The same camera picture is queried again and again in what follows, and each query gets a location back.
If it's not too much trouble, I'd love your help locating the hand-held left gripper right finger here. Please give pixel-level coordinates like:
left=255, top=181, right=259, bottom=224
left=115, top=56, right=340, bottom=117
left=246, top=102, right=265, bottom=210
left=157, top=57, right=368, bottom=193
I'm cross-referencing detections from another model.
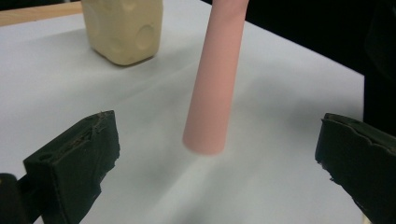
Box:
left=314, top=112, right=396, bottom=224

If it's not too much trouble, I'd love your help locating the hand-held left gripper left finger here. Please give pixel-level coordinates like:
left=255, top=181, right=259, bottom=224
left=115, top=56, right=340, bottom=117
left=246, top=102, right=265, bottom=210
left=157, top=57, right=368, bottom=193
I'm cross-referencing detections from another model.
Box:
left=22, top=109, right=121, bottom=224

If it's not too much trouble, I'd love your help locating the cream yellow square cup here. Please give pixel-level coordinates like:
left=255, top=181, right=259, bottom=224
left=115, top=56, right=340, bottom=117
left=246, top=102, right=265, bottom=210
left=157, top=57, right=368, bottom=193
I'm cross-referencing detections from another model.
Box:
left=80, top=0, right=164, bottom=67

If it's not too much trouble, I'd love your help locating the pink hairbrush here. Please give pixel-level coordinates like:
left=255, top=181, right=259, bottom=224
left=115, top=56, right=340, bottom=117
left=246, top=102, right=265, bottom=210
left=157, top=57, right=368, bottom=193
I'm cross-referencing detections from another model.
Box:
left=181, top=0, right=250, bottom=157

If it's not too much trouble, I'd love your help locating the white table mat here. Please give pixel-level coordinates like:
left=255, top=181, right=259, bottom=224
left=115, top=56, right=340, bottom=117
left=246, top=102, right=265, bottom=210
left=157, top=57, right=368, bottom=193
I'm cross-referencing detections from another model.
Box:
left=0, top=0, right=366, bottom=224

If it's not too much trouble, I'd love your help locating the wooden table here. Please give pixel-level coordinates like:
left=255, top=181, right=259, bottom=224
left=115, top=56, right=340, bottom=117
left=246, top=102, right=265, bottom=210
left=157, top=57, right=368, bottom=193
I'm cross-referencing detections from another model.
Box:
left=0, top=0, right=84, bottom=28

